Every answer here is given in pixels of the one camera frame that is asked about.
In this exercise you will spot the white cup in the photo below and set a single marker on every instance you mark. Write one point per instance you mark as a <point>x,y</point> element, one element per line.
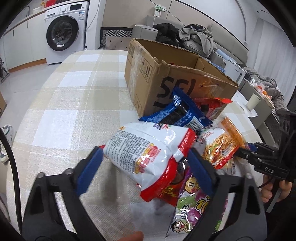
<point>252,102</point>

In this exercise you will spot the grey jacket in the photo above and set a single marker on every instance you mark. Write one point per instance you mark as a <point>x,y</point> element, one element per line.
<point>197,39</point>

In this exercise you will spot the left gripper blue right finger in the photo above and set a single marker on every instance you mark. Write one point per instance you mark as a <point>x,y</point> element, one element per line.
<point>246,220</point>

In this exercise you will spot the red Oreo pack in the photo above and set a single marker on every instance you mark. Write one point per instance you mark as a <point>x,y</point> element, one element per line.
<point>168,185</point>

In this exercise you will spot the small red snack pack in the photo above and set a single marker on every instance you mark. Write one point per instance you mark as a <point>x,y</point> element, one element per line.
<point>211,107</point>

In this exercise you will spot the SF cardboard box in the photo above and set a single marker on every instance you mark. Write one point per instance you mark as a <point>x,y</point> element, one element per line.
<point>154,69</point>

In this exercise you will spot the fried noodle stick snack bag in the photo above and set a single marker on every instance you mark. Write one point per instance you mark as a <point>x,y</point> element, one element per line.
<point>215,146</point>

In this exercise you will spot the grey sofa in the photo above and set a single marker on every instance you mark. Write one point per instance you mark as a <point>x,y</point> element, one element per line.
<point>227,45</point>

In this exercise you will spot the patterned floor mat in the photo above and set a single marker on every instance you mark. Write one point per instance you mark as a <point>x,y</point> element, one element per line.
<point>115,38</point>

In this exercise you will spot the person's left hand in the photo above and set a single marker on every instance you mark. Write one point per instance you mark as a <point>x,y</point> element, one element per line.
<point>136,236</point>

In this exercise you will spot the purple grape candy bag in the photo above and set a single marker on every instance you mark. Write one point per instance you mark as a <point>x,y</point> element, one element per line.
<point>191,205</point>

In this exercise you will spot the white kitchen cabinets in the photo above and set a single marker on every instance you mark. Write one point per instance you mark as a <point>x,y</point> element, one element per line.
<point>26,42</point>

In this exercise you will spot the white electric kettle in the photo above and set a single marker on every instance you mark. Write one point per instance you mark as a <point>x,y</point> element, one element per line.
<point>234,71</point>

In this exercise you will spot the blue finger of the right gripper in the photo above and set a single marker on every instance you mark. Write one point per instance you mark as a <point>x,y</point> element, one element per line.
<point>262,148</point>

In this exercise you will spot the white red snack bag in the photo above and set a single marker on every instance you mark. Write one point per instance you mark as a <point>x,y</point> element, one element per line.
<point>149,154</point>

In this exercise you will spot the blue Oreo cookie pack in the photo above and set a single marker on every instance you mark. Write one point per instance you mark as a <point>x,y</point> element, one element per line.
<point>182,111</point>

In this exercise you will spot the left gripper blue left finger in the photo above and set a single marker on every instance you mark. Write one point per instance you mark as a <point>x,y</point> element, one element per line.
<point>42,219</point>

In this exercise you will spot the black jacket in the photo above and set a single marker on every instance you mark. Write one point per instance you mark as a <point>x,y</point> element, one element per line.
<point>168,34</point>

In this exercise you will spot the orange bread clear bag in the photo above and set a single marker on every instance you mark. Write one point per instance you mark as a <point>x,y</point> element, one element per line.
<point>233,132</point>

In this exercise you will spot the white washing machine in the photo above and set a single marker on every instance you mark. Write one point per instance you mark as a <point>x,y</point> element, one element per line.
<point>65,27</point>

